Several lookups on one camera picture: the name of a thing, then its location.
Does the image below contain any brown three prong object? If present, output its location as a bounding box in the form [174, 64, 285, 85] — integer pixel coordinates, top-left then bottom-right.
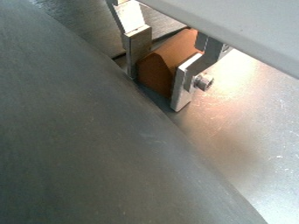
[137, 29, 202, 98]

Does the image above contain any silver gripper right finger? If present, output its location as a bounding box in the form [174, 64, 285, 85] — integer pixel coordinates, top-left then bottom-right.
[171, 33, 233, 112]

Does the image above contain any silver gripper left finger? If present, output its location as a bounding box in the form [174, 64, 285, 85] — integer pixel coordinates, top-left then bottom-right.
[106, 0, 153, 79]

